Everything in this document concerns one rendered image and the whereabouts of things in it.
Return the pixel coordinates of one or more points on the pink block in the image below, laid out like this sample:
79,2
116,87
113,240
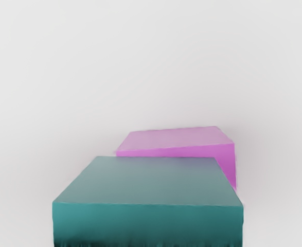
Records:
176,144

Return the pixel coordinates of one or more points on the teal block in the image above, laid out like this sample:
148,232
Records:
148,200

